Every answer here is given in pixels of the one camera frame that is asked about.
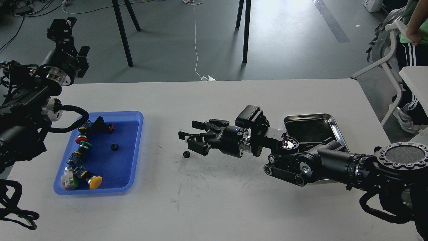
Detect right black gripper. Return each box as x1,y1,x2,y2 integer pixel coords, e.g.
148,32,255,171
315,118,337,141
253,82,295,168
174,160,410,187
178,119,251,158

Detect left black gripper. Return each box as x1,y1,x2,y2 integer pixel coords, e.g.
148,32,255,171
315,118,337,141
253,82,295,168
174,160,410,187
40,18,90,87

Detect black stand leg left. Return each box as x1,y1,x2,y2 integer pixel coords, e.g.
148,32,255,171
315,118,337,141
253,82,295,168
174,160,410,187
111,0,141,68

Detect white side table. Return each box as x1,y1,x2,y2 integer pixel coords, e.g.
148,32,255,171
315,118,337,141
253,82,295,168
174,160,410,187
399,66,428,114

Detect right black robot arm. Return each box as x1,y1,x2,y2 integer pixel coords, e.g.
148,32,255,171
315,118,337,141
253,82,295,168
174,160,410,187
178,105,427,241

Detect yellow push button switch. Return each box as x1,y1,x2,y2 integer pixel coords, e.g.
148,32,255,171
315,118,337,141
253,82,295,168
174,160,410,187
80,171,103,189

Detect black stand leg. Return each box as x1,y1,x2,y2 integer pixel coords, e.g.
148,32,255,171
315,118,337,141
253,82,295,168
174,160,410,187
111,0,141,68
235,0,252,64

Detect white chair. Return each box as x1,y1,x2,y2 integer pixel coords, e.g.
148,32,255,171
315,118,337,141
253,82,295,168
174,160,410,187
351,7,407,125

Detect white box on floor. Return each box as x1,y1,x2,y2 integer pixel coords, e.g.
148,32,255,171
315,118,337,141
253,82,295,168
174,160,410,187
362,0,383,13

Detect red push button switch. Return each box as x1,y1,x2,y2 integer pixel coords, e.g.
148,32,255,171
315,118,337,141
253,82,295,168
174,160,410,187
75,120,92,144

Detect metal tray with black mat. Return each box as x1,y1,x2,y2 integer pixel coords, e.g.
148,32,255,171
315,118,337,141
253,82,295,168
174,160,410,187
283,114,348,184

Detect person in green shirt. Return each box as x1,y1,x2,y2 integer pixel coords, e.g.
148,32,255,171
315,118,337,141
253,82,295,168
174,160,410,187
393,0,428,134

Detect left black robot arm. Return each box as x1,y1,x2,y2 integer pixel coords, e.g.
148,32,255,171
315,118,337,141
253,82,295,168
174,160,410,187
0,18,90,173

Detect black stand leg right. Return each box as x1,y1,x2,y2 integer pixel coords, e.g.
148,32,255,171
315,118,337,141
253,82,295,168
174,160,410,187
235,0,252,64

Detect black floor cables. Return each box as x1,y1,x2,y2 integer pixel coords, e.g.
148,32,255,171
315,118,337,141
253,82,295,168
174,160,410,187
0,0,67,52

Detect blue plastic tray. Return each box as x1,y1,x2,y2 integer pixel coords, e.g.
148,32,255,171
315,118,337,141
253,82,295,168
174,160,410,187
52,111,144,195

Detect white green terminal block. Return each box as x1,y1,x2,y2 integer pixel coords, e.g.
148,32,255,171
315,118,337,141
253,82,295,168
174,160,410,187
61,166,79,190

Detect black red connector part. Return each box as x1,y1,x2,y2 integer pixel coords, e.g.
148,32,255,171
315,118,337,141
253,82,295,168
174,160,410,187
92,116,115,133

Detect green push button switch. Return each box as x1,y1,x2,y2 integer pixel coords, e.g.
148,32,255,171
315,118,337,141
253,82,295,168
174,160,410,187
72,141,92,159

